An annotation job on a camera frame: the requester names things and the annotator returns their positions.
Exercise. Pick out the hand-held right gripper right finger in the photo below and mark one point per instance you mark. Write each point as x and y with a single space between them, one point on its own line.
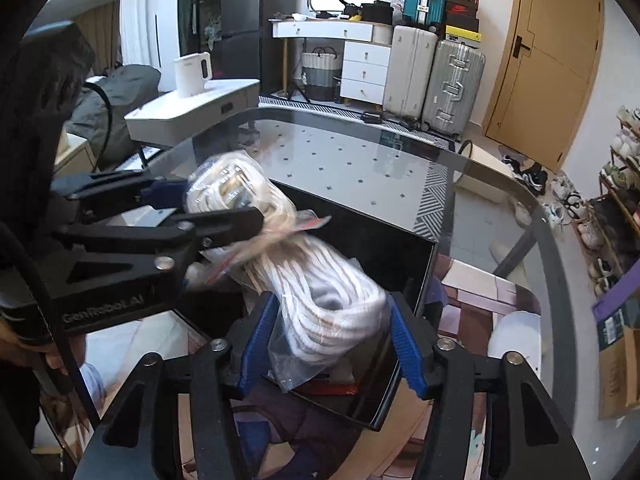
407 355

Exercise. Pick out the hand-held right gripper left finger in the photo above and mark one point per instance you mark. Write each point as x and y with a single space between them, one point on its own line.
260 345

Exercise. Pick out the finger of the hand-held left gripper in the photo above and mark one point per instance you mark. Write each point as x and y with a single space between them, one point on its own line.
150 240
165 192

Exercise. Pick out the black cardboard box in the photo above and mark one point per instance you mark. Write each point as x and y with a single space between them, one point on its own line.
370 240

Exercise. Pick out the person's left hand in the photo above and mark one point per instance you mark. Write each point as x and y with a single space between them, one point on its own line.
25 355

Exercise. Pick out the printed desk mat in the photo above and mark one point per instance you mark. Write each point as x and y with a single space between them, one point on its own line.
475 300

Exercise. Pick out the grey coffee table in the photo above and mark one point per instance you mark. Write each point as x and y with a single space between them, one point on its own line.
195 107

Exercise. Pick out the beige cabinet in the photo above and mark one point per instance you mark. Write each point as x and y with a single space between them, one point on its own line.
72 155

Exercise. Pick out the dark grey bag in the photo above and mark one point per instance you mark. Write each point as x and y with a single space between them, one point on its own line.
120 100

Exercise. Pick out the white round disc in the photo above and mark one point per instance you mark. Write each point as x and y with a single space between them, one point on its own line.
515 340

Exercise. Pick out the white electric kettle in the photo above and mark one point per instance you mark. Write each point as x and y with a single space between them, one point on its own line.
192 75

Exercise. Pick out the black tripod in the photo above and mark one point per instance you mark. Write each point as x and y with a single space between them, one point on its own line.
295 90

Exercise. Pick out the white standing air conditioner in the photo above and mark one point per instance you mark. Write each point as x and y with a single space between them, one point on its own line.
142 20

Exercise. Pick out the white and grey basket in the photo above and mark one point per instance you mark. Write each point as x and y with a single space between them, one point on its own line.
320 75

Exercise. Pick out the dark glass cabinet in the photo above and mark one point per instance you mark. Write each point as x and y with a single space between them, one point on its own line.
200 0

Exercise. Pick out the dark grey fridge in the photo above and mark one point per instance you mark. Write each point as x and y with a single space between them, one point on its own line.
260 5

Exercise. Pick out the brown cardboard box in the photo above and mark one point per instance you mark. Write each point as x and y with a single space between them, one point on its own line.
620 375

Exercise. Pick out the group of shoes on floor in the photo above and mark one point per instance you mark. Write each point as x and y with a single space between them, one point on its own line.
545 185

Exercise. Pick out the white vanity desk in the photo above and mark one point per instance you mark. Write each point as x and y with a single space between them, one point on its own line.
325 30

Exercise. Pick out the white drawer cabinet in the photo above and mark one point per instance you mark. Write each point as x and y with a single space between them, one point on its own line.
365 72

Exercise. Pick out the rows of shoes on rack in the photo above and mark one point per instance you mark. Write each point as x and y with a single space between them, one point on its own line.
612 200

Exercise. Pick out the wooden shoe rack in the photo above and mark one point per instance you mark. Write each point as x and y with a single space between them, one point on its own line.
622 210

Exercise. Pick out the white ribbed container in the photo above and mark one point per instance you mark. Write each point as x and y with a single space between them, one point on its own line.
382 35

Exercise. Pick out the silver suitcase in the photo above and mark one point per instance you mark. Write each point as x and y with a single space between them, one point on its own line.
452 90

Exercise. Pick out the white suitcase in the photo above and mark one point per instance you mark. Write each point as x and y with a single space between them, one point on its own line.
410 70

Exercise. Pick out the black bag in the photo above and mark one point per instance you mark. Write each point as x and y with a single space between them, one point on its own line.
375 12

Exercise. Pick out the wooden door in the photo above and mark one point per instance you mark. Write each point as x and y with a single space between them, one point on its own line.
550 60

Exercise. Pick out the stack of shoe boxes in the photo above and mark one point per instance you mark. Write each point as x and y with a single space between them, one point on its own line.
462 15

